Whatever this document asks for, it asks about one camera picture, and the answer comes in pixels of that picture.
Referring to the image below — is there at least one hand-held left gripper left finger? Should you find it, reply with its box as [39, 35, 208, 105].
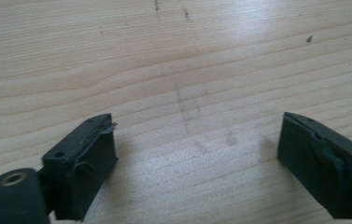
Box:
[41, 113, 119, 222]

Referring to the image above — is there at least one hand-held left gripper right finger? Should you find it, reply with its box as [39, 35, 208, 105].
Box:
[276, 111, 352, 220]

